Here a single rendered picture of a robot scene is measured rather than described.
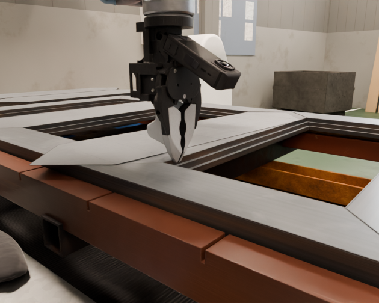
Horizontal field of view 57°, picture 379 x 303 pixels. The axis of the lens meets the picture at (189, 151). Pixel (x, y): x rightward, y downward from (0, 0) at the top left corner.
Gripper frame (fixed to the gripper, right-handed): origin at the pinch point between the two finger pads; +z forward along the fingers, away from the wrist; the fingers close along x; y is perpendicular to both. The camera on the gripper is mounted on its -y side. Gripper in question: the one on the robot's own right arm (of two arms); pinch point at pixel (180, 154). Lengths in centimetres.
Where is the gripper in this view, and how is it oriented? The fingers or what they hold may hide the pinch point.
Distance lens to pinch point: 54.2
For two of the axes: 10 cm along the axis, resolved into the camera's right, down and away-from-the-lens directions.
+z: 0.0, 9.7, 2.5
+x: -6.4, 1.9, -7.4
